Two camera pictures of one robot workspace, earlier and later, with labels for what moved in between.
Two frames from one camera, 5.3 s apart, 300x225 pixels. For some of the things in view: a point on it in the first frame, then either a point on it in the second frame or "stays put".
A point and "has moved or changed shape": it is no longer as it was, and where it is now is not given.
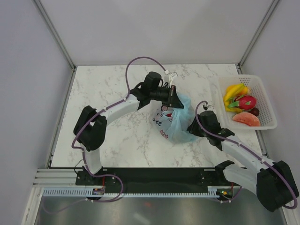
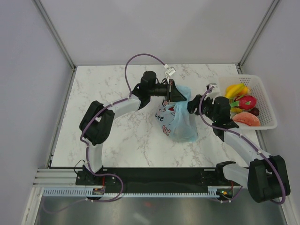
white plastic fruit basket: x=266 y=113 stays put
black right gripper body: x=197 y=130 -> x=206 y=108
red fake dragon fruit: x=243 y=101 stays put
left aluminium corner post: x=48 y=22 stays put
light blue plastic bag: x=173 y=123 has moved or changed shape
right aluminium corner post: x=239 y=64 stays put
